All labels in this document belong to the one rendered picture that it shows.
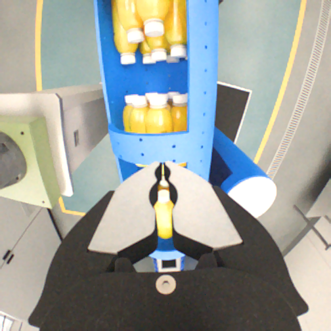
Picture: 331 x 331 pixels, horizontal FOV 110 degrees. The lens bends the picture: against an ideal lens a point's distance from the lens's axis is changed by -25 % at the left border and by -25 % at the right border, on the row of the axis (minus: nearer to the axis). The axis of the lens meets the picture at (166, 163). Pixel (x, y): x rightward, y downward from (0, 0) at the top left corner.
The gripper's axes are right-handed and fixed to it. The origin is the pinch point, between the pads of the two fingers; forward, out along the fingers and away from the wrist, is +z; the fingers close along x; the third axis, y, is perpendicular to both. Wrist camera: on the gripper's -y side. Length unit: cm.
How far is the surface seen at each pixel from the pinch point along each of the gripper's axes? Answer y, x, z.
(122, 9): -22.9, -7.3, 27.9
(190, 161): 10.1, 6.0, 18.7
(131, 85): -5.6, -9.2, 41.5
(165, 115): 1.1, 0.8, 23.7
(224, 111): 20, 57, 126
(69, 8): -82, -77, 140
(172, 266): 91, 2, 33
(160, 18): -19.1, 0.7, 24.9
